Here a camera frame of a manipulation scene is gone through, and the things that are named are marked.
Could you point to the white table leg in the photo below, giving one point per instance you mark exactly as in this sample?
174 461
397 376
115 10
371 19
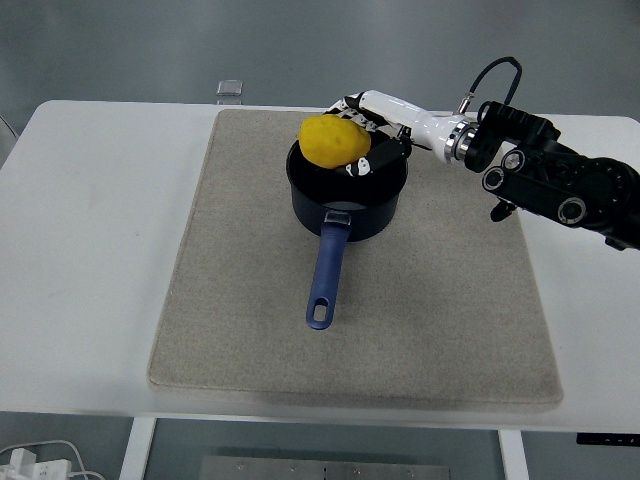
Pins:
515 460
135 450

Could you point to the black table control panel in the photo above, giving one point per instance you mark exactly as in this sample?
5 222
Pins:
607 439

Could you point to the yellow potato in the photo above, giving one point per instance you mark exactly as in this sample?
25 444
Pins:
330 140

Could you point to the beige fabric mat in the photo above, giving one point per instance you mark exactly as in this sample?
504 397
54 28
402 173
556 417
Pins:
250 325

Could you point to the grey metal plate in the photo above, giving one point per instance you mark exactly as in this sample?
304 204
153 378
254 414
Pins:
325 469

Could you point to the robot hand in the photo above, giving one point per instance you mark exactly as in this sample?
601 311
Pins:
425 127

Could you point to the white power adapter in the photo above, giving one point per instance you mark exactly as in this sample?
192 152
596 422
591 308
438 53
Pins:
35 467

